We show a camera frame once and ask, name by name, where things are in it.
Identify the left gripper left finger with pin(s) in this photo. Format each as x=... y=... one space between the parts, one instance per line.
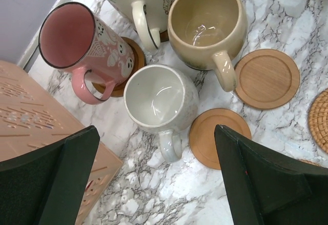
x=46 y=186

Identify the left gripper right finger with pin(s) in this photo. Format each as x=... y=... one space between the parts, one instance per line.
x=266 y=187

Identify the woven rattan coaster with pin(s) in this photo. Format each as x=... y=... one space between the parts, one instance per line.
x=309 y=162
x=317 y=120

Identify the peach mesh file organizer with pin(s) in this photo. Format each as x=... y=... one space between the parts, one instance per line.
x=31 y=118

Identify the light wooden coaster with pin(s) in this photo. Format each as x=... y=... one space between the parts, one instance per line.
x=201 y=134
x=267 y=79

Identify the light wooden front coaster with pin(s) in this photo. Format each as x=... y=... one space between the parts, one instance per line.
x=267 y=79

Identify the white cream mug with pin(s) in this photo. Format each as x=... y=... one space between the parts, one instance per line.
x=162 y=100

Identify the red pink mug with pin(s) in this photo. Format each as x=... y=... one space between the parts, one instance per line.
x=73 y=39

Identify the beige speckled mug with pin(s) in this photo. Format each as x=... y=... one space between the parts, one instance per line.
x=208 y=35

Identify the green mug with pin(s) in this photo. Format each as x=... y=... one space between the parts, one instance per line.
x=149 y=17

